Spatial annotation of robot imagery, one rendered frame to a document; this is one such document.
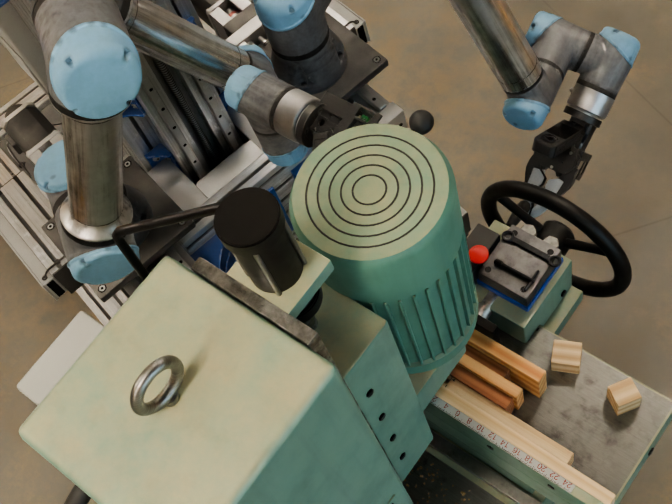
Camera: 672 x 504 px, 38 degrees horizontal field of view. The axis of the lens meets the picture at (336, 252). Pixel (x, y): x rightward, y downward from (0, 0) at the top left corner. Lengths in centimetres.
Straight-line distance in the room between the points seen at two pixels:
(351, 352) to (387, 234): 13
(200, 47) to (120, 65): 28
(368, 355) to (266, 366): 18
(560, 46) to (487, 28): 22
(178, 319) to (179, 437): 12
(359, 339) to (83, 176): 62
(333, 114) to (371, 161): 45
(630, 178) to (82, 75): 174
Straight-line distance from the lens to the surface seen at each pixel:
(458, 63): 296
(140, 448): 90
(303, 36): 183
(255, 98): 151
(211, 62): 159
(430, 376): 137
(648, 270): 259
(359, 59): 196
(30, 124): 220
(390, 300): 103
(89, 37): 131
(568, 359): 148
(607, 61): 180
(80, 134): 143
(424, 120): 136
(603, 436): 148
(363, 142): 104
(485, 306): 148
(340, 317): 104
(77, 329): 102
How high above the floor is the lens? 231
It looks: 60 degrees down
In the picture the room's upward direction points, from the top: 24 degrees counter-clockwise
